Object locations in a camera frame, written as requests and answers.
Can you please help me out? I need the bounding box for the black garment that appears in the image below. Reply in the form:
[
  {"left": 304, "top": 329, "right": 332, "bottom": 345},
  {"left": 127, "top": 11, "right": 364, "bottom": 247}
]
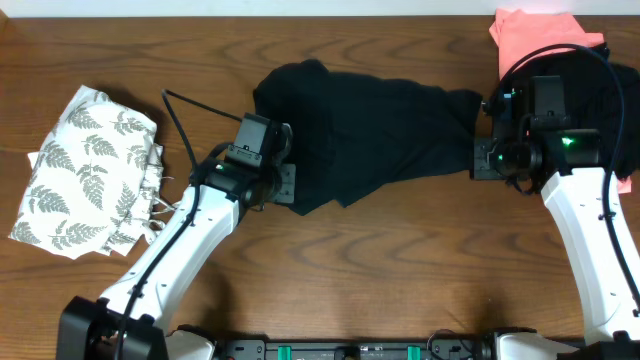
[
  {"left": 500, "top": 44, "right": 639, "bottom": 180},
  {"left": 253, "top": 59, "right": 482, "bottom": 216}
]

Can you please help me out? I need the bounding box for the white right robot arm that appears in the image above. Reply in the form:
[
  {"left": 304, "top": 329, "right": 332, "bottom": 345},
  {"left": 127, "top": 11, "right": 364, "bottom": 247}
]
[{"left": 472, "top": 114, "right": 639, "bottom": 359}]

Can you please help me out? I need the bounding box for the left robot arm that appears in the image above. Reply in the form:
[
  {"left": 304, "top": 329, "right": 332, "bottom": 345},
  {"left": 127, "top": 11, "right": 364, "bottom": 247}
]
[{"left": 55, "top": 118, "right": 295, "bottom": 359}]

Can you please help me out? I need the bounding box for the black garment in pile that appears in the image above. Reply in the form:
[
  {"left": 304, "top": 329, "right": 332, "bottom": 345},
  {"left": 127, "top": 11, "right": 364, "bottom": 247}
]
[{"left": 500, "top": 44, "right": 639, "bottom": 180}]

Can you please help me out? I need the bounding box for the coral pink garment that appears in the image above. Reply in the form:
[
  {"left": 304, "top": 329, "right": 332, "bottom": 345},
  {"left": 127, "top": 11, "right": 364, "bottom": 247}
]
[{"left": 489, "top": 9, "right": 631, "bottom": 193}]

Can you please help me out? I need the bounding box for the white fern-print drawstring bag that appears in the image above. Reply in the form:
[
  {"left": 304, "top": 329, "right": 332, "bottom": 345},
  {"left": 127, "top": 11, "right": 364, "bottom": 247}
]
[{"left": 10, "top": 86, "right": 165, "bottom": 259}]

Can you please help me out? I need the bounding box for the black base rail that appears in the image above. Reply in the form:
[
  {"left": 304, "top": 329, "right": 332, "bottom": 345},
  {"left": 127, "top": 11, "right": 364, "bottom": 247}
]
[{"left": 164, "top": 324, "right": 586, "bottom": 360}]

